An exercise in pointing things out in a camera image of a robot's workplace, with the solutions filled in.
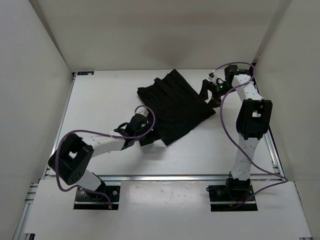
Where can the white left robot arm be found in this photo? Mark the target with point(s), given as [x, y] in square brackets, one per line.
[71, 158]

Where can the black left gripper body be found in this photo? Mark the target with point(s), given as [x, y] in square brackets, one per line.
[145, 129]

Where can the aluminium table edge rail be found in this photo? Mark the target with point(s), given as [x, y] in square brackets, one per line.
[168, 178]

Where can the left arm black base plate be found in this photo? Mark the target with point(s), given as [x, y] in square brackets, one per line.
[89, 201]

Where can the blue label left corner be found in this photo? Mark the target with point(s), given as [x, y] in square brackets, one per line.
[85, 73]

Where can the aluminium frame rail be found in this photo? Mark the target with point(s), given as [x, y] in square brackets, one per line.
[270, 141]
[19, 233]

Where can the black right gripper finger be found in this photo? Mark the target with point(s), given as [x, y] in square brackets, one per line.
[214, 102]
[205, 87]

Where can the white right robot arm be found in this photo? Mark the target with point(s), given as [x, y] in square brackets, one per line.
[252, 123]

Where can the left aluminium frame rail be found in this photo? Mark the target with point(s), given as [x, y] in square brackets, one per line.
[19, 233]

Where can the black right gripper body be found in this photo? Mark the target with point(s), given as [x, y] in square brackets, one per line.
[219, 90]

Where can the black pleated skirt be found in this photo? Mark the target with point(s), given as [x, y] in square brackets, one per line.
[178, 108]

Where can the right aluminium frame rail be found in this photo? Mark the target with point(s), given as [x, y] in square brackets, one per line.
[270, 141]

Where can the white front cover board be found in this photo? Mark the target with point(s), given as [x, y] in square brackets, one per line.
[166, 211]

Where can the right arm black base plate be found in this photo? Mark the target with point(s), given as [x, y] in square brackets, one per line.
[223, 201]

